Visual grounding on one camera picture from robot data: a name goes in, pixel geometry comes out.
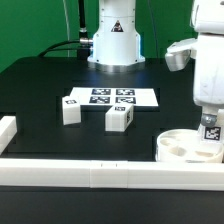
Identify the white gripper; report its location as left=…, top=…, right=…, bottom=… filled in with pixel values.
left=165, top=34, right=224, bottom=128

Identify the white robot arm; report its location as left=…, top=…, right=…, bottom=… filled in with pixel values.
left=88, top=0, right=224, bottom=127

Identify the white marker sheet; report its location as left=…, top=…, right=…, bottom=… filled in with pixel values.
left=70, top=87, right=158, bottom=107

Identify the black cable connector block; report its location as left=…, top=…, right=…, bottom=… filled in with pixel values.
left=77, top=47, right=90, bottom=60

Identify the black thick cable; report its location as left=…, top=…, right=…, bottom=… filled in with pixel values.
left=37, top=0, right=94, bottom=59

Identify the thin white cable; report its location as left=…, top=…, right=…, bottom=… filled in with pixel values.
left=62, top=0, right=72, bottom=58

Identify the white front fence wall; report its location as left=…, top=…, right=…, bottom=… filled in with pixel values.
left=0, top=158, right=224, bottom=191

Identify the white fence wall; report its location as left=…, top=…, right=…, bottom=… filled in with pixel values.
left=0, top=116, right=17, bottom=155
left=0, top=158, right=224, bottom=191

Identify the white left fence wall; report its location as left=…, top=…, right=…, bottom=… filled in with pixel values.
left=0, top=116, right=17, bottom=155

